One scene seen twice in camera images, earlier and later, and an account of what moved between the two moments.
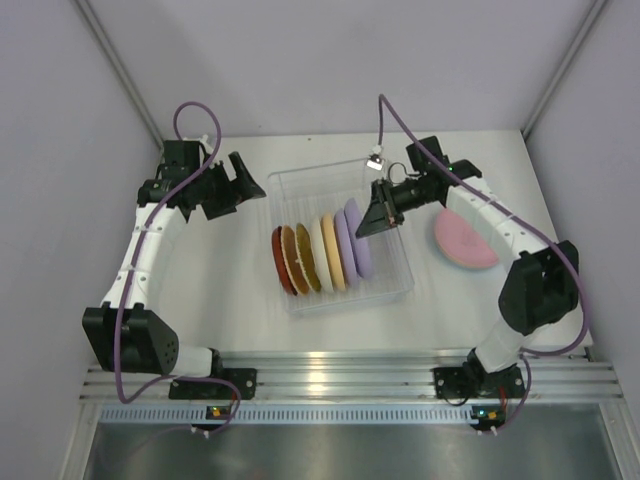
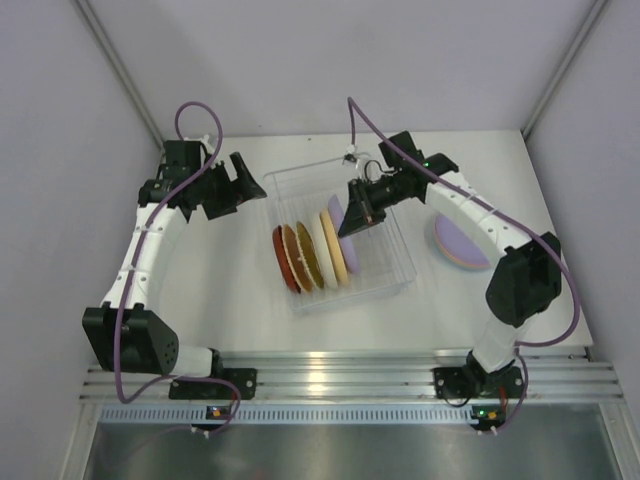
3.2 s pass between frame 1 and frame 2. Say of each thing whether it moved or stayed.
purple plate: moved
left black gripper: stayed
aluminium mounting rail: stayed
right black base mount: stayed
